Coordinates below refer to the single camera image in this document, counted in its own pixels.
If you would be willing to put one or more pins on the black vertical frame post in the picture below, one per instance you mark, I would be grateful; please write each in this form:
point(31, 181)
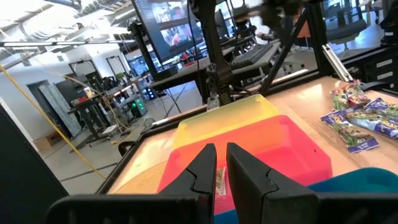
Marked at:
point(214, 46)
point(317, 40)

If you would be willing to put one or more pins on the purple green granola bar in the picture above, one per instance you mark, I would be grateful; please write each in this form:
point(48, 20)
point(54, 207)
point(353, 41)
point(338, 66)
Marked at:
point(351, 133)
point(376, 123)
point(382, 107)

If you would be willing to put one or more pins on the red plastic bin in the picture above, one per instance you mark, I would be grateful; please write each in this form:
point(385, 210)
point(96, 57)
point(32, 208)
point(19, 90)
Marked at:
point(280, 149)

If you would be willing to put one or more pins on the large computer monitor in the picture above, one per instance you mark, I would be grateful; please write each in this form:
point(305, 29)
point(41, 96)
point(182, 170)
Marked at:
point(168, 31)

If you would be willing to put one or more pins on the grey patterned board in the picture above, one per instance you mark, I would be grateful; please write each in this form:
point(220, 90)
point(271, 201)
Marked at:
point(59, 109)

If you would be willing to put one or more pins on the black drawer cabinet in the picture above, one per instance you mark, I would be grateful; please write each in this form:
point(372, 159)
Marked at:
point(379, 68)

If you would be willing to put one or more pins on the cardboard box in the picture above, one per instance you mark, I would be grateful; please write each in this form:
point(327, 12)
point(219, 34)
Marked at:
point(46, 143)

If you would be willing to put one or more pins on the red green granola bar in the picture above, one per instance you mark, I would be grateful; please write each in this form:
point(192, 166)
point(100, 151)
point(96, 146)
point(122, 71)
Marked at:
point(221, 182)
point(351, 96)

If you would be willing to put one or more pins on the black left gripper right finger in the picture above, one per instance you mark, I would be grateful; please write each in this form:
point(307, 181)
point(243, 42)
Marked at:
point(252, 186)

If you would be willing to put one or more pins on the silver aluminium rail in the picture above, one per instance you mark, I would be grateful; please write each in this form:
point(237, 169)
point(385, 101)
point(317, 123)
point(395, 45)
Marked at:
point(337, 63)

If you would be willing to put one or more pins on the green-lit computer case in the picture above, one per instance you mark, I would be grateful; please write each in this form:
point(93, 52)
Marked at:
point(139, 107)

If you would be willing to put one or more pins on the ceiling light bar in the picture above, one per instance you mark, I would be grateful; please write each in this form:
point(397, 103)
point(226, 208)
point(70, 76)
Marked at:
point(62, 43)

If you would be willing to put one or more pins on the black keyboard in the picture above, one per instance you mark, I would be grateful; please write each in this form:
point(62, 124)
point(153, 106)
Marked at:
point(252, 54)

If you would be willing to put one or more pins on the grey office chair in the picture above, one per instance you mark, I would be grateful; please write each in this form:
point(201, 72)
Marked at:
point(345, 29)

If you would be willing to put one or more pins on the black upright panel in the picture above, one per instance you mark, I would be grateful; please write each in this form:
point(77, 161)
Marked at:
point(25, 174)

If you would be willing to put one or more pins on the yellow plastic bin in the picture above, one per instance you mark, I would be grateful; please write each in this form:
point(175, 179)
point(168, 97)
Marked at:
point(224, 121)

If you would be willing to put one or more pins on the blue plastic bin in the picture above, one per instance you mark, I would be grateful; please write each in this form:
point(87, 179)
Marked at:
point(357, 180)

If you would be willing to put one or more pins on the black workbench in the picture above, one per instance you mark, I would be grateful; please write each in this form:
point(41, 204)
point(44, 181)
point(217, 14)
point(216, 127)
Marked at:
point(90, 107)

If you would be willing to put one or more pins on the black diagonal frame strut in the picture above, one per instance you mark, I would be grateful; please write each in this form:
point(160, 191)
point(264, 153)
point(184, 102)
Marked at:
point(280, 59)

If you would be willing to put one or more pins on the black bracket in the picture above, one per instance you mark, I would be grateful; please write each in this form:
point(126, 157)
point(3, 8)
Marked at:
point(373, 85)

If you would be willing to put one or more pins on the person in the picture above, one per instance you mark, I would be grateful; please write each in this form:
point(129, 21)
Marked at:
point(303, 29)

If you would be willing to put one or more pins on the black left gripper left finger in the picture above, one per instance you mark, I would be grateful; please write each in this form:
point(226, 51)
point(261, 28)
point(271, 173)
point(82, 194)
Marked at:
point(199, 177)

